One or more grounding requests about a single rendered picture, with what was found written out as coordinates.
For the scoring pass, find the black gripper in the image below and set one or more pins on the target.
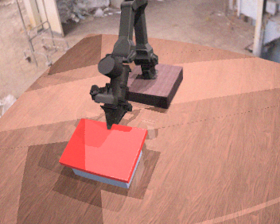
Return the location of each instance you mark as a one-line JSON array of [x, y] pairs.
[[115, 104]]

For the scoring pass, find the red square lid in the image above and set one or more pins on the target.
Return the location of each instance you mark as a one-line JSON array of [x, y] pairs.
[[96, 150]]

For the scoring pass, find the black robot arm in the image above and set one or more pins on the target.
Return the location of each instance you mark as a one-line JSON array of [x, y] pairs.
[[132, 19]]

